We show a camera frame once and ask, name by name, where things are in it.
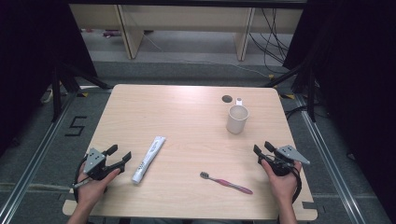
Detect silver cable plug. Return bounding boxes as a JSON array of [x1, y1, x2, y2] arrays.
[[72, 178, 92, 189]]

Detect black metal stand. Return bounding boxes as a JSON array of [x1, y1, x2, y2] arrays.
[[50, 61, 112, 123], [263, 61, 319, 123]]

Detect white cup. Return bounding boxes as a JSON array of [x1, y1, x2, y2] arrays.
[[225, 97, 250, 135]]

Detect metal floor rail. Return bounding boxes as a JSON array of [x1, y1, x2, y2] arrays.
[[293, 92, 367, 224], [0, 92, 79, 224]]

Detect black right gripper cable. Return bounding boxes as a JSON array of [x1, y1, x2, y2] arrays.
[[290, 167, 304, 205]]

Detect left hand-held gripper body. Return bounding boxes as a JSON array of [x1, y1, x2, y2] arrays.
[[83, 147, 126, 181]]

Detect person's right hand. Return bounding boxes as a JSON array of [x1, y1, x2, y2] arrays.
[[261, 159, 303, 204]]

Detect person's left hand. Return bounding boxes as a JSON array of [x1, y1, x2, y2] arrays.
[[76, 162, 121, 208]]

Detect white toothpaste tube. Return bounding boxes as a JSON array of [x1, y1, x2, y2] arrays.
[[131, 135, 167, 185]]

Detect black curtain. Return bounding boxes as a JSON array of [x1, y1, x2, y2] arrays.
[[282, 0, 396, 216], [0, 0, 98, 157]]

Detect pink toothbrush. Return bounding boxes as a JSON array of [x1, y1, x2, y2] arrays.
[[199, 171, 254, 196]]

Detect black hanging cables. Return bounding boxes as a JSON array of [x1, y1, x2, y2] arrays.
[[247, 7, 291, 75]]

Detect beige wooden desk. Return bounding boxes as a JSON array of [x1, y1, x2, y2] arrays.
[[68, 3, 304, 62]]

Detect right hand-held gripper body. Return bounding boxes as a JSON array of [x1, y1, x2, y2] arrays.
[[258, 145, 311, 177]]

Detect black floor cable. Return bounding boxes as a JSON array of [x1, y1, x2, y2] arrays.
[[284, 105, 310, 121]]

